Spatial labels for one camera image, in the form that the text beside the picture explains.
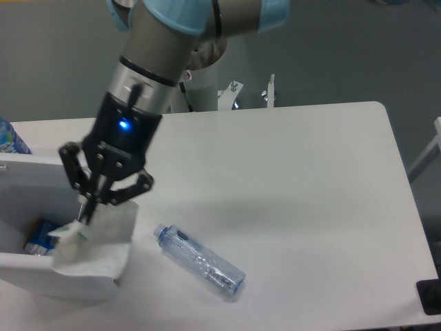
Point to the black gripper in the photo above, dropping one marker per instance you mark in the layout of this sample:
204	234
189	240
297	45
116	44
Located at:
115	148

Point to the clear plastic water bottle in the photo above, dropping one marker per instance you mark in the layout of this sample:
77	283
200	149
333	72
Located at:
199	260

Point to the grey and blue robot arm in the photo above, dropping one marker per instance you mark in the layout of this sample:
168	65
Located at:
161	37

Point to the white plastic trash bin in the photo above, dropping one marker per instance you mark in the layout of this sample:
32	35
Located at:
34	187

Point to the blue snack wrapper in bin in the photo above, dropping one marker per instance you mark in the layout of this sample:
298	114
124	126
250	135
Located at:
39	242

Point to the black clamp at table edge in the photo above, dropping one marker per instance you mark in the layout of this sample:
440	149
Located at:
429	293

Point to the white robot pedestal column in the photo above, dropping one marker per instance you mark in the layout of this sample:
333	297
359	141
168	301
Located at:
197	90

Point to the white pedestal base bracket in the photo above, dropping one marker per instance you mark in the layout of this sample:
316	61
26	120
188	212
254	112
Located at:
236	97

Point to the white frame at right edge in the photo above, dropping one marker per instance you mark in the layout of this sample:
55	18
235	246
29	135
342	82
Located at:
427	156

